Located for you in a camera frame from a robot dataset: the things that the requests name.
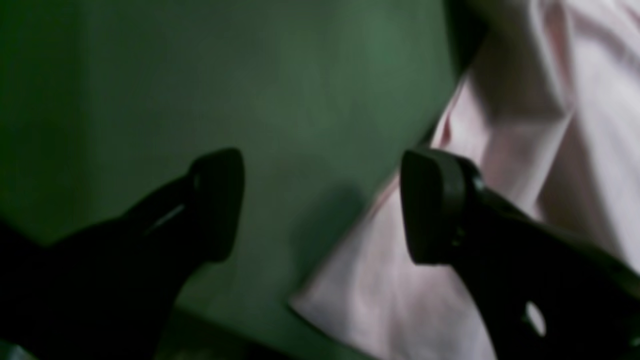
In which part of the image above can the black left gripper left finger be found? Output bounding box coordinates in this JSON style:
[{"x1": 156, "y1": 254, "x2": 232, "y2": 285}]
[{"x1": 0, "y1": 148, "x2": 245, "y2": 360}]

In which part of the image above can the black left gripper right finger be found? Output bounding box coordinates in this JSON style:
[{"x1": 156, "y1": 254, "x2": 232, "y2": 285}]
[{"x1": 399, "y1": 148, "x2": 640, "y2": 360}]

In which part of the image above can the pink t-shirt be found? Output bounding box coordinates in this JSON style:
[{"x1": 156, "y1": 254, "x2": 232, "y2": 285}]
[{"x1": 290, "y1": 0, "x2": 639, "y2": 360}]

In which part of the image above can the green table cloth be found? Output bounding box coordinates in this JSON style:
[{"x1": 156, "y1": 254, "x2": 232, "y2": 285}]
[{"x1": 1, "y1": 0, "x2": 487, "y2": 360}]

